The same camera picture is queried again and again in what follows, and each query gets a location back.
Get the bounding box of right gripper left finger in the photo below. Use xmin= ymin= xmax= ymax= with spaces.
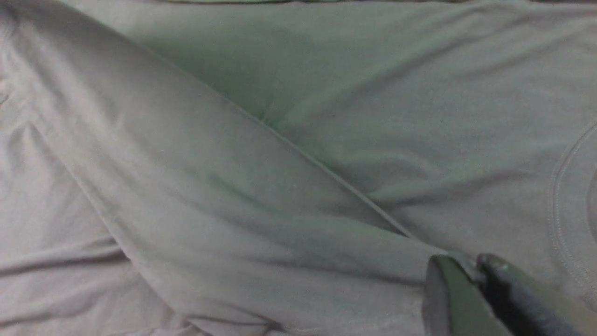
xmin=422 ymin=255 xmax=511 ymax=336

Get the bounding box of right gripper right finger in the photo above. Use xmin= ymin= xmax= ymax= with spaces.
xmin=476 ymin=254 xmax=597 ymax=336

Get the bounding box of dark gray long-sleeved shirt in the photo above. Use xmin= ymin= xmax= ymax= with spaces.
xmin=1 ymin=0 xmax=596 ymax=336

